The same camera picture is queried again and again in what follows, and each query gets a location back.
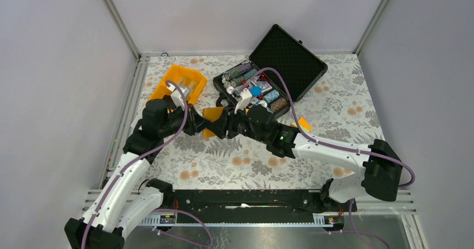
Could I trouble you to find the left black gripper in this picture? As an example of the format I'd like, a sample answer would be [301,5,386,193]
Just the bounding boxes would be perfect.
[159,101,212,138]

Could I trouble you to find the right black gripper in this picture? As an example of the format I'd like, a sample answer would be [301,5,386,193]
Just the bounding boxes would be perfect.
[206,102,269,144]

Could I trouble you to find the orange card holder wallet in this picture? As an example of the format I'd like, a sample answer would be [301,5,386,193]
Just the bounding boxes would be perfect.
[202,106,224,139]

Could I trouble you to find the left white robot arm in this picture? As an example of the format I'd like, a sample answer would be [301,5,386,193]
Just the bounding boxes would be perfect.
[64,100,209,248]

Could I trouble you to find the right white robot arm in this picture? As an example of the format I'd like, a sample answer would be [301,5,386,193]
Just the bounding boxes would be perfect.
[207,106,402,211]

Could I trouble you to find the playing card deck box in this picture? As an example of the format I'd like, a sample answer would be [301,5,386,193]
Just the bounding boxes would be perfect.
[250,79,273,94]

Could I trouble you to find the blue round chip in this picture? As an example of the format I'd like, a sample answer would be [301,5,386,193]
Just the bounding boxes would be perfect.
[250,86,262,97]

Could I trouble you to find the yellow divided plastic bin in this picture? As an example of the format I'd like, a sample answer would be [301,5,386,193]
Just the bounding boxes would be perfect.
[147,64,208,107]

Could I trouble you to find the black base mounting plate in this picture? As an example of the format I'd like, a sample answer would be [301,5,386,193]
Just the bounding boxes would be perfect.
[160,189,357,225]

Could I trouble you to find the black poker chip case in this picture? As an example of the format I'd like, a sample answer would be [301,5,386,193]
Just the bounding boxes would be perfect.
[213,24,328,118]

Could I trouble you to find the orange sticky note block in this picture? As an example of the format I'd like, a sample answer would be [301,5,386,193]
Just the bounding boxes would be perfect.
[291,117,312,132]

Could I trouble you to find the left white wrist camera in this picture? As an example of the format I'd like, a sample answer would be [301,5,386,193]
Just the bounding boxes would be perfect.
[170,86,191,110]

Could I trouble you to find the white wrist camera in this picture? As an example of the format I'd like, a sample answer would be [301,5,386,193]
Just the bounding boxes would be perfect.
[170,86,191,110]
[234,88,252,114]

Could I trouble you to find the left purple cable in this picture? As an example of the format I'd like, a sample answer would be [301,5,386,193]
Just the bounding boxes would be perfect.
[79,79,212,249]

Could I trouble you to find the purple cable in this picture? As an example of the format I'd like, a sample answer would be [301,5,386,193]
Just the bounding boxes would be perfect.
[79,79,212,249]
[240,67,416,249]

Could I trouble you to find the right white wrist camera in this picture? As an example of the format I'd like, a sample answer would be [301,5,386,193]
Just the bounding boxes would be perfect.
[234,88,252,114]

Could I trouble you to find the aluminium frame rail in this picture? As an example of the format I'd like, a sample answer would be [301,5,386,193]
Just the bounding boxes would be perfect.
[98,54,150,189]

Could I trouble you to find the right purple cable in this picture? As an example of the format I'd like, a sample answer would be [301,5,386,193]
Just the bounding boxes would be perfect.
[240,67,416,249]

